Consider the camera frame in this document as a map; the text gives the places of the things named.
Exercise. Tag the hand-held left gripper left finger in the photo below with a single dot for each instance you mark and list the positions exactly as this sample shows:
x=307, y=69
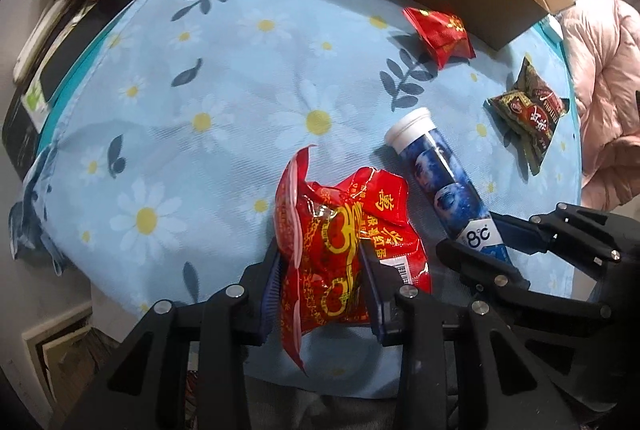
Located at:
x=272, y=305

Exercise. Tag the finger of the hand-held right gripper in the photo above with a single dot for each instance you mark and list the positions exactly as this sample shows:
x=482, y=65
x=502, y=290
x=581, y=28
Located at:
x=480, y=267
x=517, y=232

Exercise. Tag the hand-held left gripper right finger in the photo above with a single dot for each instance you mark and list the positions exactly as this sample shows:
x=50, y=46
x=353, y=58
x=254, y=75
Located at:
x=374, y=305

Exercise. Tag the large red gold snack packet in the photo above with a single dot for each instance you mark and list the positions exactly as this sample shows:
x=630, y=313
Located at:
x=330, y=230

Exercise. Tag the blue tablet tube white cap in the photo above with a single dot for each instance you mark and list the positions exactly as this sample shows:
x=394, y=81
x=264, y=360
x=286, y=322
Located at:
x=440, y=180

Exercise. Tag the dark green brown snack packet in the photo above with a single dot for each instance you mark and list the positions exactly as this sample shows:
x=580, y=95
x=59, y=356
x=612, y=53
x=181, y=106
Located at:
x=525, y=109

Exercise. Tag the pink puffer jacket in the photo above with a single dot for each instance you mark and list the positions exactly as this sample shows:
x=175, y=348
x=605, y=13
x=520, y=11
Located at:
x=605, y=99

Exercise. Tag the small red snack packet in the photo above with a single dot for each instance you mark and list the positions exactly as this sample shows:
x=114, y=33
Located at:
x=440, y=34

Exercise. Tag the stacked cardboard pieces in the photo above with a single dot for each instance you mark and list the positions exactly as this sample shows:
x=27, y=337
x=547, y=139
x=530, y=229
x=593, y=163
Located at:
x=60, y=355

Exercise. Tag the black box green label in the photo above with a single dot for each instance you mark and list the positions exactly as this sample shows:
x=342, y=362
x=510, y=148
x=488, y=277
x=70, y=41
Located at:
x=22, y=129

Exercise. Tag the white booklet stack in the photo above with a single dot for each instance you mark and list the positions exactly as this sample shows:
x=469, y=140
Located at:
x=40, y=39

